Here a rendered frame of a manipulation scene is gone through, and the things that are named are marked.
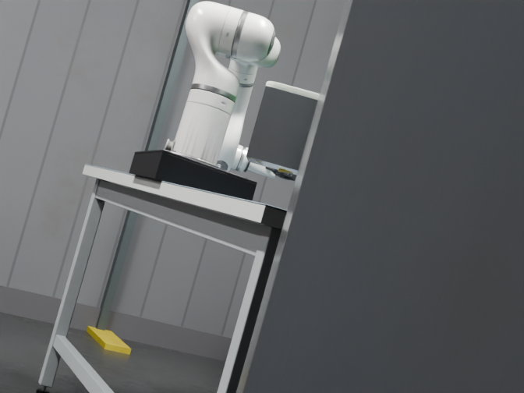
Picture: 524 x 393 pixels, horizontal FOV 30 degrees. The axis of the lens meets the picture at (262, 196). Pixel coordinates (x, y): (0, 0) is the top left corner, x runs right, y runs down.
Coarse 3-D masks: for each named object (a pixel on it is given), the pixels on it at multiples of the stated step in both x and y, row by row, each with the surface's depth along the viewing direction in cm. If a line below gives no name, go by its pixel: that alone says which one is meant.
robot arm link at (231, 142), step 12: (240, 84) 309; (252, 84) 312; (240, 96) 311; (240, 108) 313; (240, 120) 314; (228, 132) 312; (240, 132) 314; (228, 144) 312; (228, 156) 313; (228, 168) 316
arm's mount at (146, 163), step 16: (144, 160) 247; (160, 160) 234; (176, 160) 236; (192, 160) 237; (144, 176) 244; (160, 176) 234; (176, 176) 236; (192, 176) 237; (208, 176) 239; (224, 176) 240; (240, 176) 242; (224, 192) 241; (240, 192) 242
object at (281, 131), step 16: (272, 96) 206; (288, 96) 206; (304, 96) 206; (272, 112) 206; (288, 112) 206; (304, 112) 206; (256, 128) 206; (272, 128) 206; (288, 128) 206; (304, 128) 206; (256, 144) 206; (272, 144) 206; (288, 144) 206; (304, 144) 206; (256, 160) 210; (272, 160) 206; (288, 160) 206
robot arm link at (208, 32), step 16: (192, 16) 249; (208, 16) 248; (224, 16) 248; (240, 16) 249; (192, 32) 248; (208, 32) 248; (224, 32) 248; (192, 48) 252; (208, 48) 248; (224, 48) 251; (208, 64) 247; (208, 80) 246; (224, 80) 247; (224, 96) 247
